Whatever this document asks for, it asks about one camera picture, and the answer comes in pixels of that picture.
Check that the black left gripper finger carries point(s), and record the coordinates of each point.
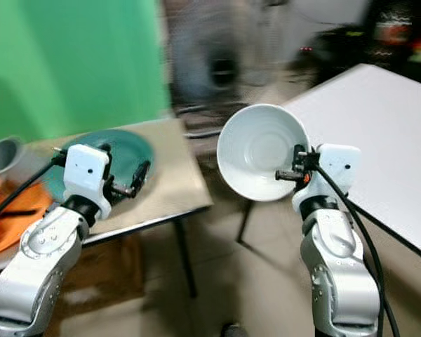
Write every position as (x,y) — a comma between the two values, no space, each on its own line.
(140,174)

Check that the white ceramic bowl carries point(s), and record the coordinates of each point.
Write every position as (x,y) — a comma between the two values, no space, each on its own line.
(259,151)

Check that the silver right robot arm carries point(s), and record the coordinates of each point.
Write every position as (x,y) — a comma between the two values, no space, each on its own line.
(337,274)

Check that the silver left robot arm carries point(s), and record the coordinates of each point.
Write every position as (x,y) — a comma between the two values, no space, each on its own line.
(42,267)

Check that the teal plate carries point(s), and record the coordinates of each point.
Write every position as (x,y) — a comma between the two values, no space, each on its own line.
(133,147)

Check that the beige table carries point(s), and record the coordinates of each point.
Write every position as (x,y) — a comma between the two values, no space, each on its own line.
(168,189)

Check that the white table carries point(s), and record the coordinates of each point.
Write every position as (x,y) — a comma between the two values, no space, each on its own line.
(379,126)

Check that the brown cardboard box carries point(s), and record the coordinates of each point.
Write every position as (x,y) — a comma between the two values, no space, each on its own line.
(105,274)

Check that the grey cup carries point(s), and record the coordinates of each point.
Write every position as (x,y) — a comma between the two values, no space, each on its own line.
(3,154)

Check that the black chopsticks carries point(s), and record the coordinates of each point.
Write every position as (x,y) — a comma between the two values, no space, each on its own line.
(17,211)

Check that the grey standing fan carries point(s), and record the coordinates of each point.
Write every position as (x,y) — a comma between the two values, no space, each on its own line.
(221,70)

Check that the large orange plate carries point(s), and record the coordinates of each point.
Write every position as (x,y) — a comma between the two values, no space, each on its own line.
(7,239)

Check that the green backdrop screen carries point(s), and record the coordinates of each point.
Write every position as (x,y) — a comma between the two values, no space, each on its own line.
(70,63)

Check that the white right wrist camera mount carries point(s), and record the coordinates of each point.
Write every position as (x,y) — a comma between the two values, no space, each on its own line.
(337,168)

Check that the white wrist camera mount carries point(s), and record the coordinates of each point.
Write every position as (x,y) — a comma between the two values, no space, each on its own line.
(84,175)
(337,168)

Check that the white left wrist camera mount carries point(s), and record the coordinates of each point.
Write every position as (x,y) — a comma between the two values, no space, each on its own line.
(84,175)

